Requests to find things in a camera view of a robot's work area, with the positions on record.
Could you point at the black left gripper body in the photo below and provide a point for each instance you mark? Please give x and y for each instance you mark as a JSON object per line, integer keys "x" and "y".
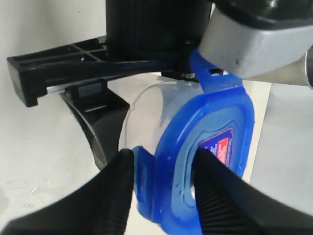
{"x": 32, "y": 74}

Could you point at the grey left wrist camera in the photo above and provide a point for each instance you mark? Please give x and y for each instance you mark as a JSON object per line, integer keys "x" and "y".
{"x": 252, "y": 37}

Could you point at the blue plastic lid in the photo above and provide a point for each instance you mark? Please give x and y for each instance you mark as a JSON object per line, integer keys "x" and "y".
{"x": 216, "y": 114}

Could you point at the stainless steel cup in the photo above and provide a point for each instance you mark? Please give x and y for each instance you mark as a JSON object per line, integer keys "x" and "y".
{"x": 299, "y": 73}

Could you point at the clear plastic container with label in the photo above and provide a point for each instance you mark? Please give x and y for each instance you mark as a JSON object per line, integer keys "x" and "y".
{"x": 152, "y": 110}

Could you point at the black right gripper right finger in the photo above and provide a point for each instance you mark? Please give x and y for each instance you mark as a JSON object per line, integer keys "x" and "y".
{"x": 227, "y": 205}

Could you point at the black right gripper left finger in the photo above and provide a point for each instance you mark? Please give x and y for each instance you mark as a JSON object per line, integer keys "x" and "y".
{"x": 100, "y": 207}

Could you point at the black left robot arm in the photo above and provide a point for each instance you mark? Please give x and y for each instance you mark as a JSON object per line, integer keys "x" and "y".
{"x": 142, "y": 36}

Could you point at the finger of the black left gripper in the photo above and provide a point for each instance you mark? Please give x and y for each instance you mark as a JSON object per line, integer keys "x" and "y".
{"x": 100, "y": 115}

